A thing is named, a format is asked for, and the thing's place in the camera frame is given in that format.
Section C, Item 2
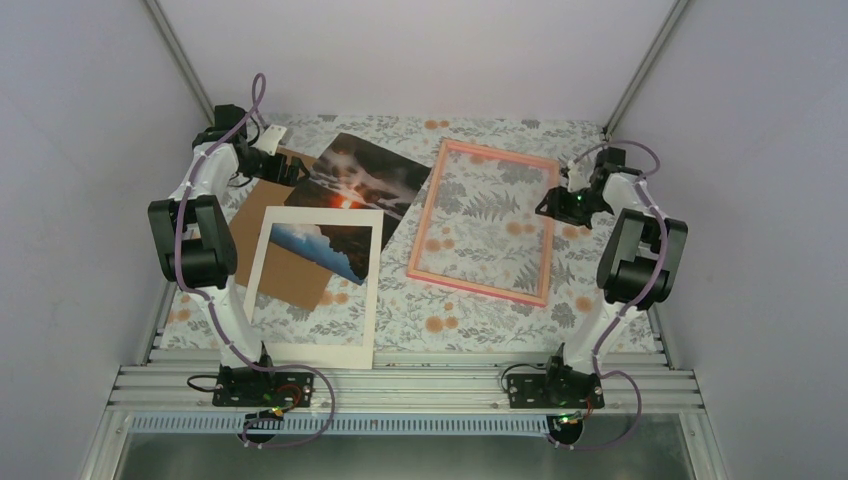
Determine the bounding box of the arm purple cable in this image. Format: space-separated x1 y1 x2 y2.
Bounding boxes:
545 139 670 453
173 72 337 452

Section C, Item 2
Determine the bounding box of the brown cardboard backing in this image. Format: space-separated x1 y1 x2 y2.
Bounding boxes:
229 179 332 312

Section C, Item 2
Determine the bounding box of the floral patterned tablecloth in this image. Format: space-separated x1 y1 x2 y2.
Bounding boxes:
157 113 658 354

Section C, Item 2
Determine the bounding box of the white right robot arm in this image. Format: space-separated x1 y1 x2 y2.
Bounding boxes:
535 140 688 373

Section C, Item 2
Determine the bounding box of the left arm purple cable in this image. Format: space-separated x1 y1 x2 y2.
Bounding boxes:
173 72 337 452

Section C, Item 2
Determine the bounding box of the pink wooden picture frame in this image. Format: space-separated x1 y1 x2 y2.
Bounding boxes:
407 139 559 307

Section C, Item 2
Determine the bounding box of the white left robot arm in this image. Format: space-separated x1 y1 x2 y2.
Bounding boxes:
147 104 306 405

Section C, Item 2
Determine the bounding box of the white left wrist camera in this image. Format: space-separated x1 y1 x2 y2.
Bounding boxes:
254 124 288 156

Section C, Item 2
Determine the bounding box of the clear acrylic sheet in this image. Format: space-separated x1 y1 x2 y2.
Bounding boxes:
284 133 431 246

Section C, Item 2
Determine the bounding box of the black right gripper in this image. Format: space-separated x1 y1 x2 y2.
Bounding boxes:
535 185 610 227

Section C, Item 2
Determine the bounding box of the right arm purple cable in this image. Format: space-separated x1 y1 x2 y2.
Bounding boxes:
545 139 670 453

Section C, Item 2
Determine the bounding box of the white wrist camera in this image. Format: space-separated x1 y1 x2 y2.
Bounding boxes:
560 166 589 193
254 124 288 156

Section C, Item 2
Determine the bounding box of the aluminium rail base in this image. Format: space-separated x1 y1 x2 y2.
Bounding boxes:
82 347 726 479

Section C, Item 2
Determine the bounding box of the sunset landscape photo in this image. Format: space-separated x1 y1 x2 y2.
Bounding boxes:
270 223 372 285

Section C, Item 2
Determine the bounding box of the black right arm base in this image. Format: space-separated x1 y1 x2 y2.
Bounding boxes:
500 356 605 409

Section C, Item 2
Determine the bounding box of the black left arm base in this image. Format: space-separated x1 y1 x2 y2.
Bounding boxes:
212 367 315 410

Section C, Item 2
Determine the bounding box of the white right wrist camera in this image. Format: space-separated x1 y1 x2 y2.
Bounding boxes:
560 166 589 193

